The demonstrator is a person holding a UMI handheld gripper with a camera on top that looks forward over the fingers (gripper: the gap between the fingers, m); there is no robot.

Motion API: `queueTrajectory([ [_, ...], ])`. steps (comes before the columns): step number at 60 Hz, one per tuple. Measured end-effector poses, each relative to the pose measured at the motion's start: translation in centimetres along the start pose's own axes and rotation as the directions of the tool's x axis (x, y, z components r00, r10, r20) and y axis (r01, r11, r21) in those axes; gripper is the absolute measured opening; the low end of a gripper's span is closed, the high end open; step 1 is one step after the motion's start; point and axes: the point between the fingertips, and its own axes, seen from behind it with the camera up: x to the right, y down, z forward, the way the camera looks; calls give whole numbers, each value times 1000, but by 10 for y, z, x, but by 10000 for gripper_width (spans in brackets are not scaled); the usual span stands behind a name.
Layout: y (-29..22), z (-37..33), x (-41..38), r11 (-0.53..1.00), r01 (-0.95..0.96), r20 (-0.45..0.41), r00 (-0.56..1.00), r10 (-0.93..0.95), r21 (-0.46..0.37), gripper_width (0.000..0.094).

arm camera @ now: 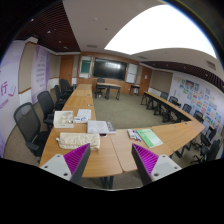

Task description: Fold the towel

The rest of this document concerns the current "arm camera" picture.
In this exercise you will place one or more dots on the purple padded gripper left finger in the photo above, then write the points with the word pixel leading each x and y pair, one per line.
pixel 69 166

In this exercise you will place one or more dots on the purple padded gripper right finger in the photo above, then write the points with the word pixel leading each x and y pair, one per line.
pixel 152 167

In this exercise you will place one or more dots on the cream folded towel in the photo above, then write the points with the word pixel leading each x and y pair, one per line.
pixel 75 140

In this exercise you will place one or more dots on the long wooden right table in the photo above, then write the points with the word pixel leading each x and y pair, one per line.
pixel 173 137

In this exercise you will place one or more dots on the green booklet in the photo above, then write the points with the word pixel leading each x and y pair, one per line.
pixel 149 137

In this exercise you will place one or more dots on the blue white small packet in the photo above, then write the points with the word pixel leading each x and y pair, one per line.
pixel 133 134

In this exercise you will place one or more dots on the white closed book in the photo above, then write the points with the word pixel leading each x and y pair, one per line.
pixel 100 127

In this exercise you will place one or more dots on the white folded paper stack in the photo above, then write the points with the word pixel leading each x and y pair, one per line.
pixel 63 119

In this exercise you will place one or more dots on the white paper sheets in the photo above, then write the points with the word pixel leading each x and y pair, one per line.
pixel 83 115

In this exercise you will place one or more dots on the black chair right near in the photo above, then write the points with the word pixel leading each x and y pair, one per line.
pixel 208 153

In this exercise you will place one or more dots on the black office chair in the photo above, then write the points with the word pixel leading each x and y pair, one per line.
pixel 47 106
pixel 60 100
pixel 29 125

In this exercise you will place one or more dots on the nearest black office chair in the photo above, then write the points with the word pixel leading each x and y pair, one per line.
pixel 29 125

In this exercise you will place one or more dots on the wooden desk at front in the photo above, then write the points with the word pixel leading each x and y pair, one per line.
pixel 108 88

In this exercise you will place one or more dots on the black chair behind front desk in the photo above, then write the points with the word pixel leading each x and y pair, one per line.
pixel 101 81

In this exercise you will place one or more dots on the white whiteboard right of screen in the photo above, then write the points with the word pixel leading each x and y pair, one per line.
pixel 131 73

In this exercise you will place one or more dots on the green board left of screen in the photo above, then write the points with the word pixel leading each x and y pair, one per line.
pixel 85 66

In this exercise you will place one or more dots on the colourful wall poster board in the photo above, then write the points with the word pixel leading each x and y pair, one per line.
pixel 201 96

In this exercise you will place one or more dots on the large black wall screen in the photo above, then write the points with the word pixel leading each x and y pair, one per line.
pixel 110 69

